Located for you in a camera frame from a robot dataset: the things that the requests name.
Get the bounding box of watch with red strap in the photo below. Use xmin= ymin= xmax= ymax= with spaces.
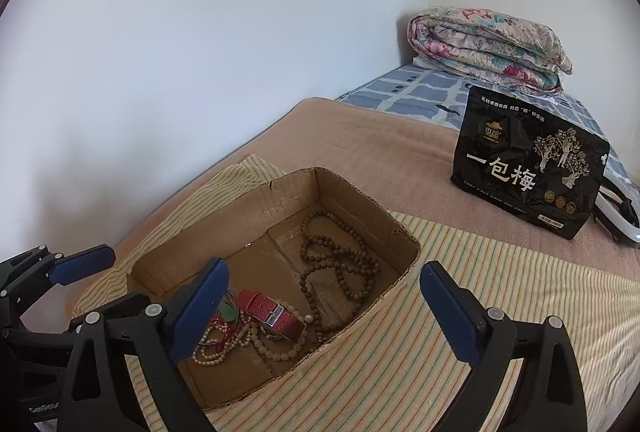
xmin=236 ymin=290 xmax=306 ymax=342

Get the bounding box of folded floral quilt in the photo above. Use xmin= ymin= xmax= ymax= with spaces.
xmin=407 ymin=6 xmax=574 ymax=94

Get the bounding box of cardboard box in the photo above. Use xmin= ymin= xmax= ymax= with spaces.
xmin=124 ymin=165 xmax=421 ymax=412

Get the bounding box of blue checked bed sheet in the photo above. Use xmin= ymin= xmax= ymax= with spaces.
xmin=335 ymin=63 xmax=637 ymax=188

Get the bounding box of brown bed blanket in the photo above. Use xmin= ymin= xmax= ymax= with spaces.
xmin=19 ymin=97 xmax=640 ymax=332

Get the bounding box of white pearl necklace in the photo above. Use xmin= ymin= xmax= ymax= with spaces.
xmin=192 ymin=320 xmax=254 ymax=367

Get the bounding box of white ring light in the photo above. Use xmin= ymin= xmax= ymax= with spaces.
xmin=593 ymin=170 xmax=639 ymax=248

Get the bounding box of black snack bag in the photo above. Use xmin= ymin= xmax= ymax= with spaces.
xmin=451 ymin=85 xmax=610 ymax=240

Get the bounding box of striped yellow towel blanket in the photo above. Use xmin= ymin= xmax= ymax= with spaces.
xmin=74 ymin=155 xmax=639 ymax=431

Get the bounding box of red string jade pendant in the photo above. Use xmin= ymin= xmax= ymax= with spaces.
xmin=209 ymin=291 xmax=242 ymax=334

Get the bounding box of brown wooden bead necklace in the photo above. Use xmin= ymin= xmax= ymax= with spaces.
xmin=297 ymin=209 xmax=382 ymax=334

